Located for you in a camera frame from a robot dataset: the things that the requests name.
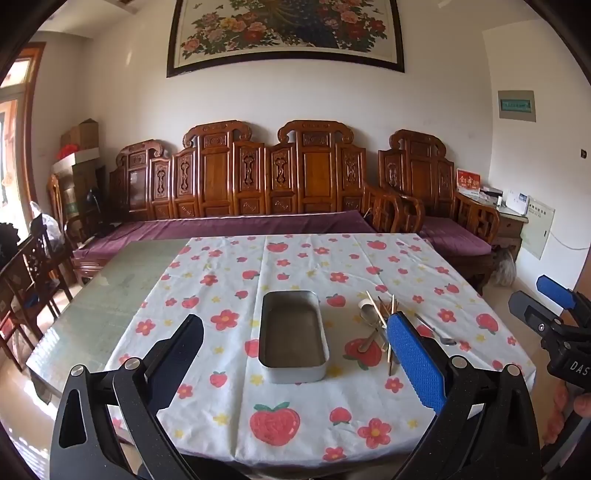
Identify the framed flower painting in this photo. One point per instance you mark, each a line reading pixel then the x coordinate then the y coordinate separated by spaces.
pixel 286 32

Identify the wooden side table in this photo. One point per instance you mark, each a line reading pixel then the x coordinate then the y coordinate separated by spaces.
pixel 510 228

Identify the white plastic bag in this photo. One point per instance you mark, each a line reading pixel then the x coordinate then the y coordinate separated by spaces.
pixel 46 226

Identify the dark wooden dining chair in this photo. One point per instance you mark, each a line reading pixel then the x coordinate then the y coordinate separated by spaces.
pixel 32 277

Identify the glass-top table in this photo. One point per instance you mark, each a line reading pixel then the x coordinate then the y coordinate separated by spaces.
pixel 101 295

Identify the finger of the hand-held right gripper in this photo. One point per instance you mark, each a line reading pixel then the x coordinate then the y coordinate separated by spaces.
pixel 556 291
pixel 531 309

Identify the green carton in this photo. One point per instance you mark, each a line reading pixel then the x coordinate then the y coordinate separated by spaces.
pixel 70 201

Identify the red sign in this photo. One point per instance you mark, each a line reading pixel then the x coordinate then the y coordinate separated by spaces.
pixel 467 180

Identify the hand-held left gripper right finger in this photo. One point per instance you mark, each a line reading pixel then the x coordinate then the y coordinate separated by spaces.
pixel 411 355

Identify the rectangular metal tray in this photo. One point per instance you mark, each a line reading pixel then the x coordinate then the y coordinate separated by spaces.
pixel 291 332

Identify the white fluffy bundle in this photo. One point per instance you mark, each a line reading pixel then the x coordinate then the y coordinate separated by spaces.
pixel 504 267

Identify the carved wooden sofa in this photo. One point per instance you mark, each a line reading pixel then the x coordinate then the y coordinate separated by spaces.
pixel 258 175

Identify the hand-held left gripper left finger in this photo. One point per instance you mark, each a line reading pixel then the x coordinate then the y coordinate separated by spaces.
pixel 184 350

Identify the wooden chopstick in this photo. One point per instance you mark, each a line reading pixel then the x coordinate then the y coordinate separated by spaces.
pixel 386 346
pixel 376 307

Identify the strawberry print tablecloth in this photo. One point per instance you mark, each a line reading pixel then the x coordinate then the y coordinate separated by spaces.
pixel 221 277

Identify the person's right hand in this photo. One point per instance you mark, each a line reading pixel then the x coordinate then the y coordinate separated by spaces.
pixel 583 406

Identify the green wall panel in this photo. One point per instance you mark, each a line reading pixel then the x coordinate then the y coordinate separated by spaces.
pixel 516 105

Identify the carved wooden armchair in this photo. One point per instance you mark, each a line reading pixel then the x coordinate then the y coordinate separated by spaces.
pixel 425 175

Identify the white electrical panel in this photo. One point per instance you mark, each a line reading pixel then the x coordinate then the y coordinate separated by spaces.
pixel 538 228

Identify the wooden door frame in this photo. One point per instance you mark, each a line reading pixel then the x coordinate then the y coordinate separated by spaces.
pixel 30 138

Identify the white device box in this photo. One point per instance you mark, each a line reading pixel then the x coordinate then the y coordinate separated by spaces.
pixel 517 202

